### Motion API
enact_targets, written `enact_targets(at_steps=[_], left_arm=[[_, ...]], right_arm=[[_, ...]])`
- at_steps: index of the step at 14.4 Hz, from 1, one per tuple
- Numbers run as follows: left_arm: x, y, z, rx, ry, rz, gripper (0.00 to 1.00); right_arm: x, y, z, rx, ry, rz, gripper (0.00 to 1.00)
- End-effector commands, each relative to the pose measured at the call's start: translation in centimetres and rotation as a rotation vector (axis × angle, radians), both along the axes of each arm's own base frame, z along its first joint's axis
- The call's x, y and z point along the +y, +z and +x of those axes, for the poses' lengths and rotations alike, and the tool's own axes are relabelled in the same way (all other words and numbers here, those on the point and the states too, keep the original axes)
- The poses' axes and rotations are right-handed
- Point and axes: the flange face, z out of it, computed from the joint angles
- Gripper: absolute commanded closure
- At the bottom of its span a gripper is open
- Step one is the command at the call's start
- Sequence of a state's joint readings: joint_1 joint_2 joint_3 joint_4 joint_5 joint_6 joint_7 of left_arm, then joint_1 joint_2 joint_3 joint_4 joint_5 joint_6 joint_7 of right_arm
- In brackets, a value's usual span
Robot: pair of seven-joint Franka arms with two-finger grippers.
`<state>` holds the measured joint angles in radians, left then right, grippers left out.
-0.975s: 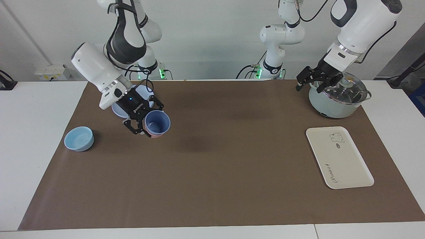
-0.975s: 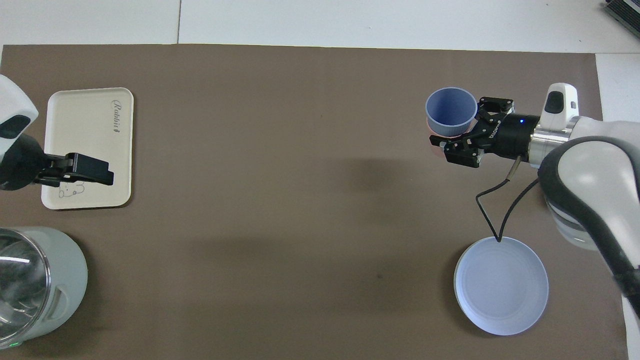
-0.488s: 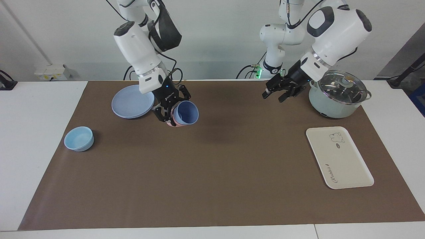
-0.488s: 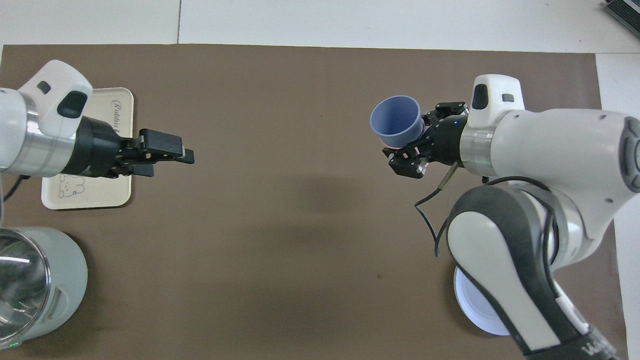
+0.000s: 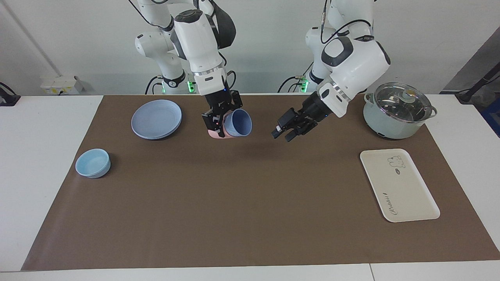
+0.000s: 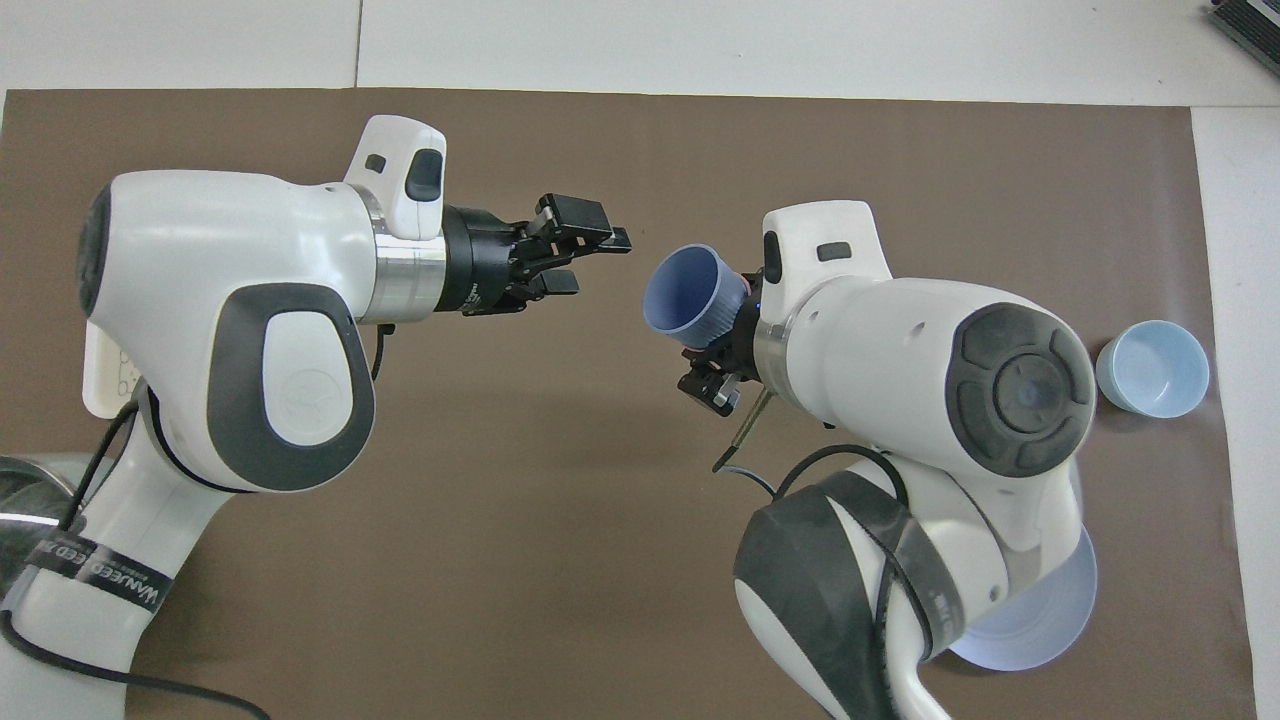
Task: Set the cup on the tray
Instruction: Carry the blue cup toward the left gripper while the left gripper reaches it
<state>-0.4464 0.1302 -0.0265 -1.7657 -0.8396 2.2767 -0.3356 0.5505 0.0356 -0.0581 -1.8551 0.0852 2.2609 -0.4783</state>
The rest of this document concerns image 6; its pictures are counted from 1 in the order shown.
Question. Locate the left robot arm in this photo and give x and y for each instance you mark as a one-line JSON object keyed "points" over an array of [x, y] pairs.
{"points": [[220, 250]]}

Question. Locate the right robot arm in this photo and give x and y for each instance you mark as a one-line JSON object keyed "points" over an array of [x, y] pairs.
{"points": [[900, 380]]}

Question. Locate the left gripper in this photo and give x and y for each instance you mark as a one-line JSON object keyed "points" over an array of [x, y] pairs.
{"points": [[475, 262]]}

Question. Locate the light blue round tray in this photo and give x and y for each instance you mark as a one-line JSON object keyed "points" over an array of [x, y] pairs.
{"points": [[1040, 625]]}

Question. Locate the blue ribbed cup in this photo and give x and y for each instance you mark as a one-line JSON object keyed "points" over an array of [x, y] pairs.
{"points": [[690, 295]]}

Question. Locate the dark grey ribbed object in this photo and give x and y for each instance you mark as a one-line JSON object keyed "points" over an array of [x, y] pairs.
{"points": [[1250, 25]]}

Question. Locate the light blue cup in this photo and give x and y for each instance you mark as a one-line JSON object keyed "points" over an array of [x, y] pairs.
{"points": [[1153, 367]]}

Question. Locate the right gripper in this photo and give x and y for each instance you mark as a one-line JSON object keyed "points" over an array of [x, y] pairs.
{"points": [[746, 340]]}

